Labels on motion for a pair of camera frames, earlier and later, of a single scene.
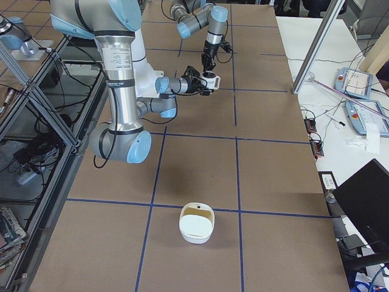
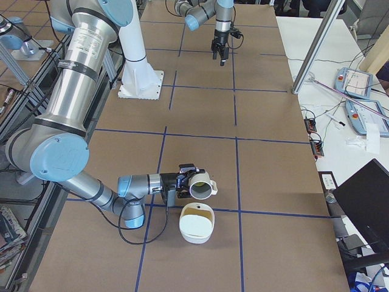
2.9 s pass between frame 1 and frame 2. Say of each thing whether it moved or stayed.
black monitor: stayed
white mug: moved
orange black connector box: stayed
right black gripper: moved
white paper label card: stayed
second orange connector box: stayed
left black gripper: moved
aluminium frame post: stayed
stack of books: stayed
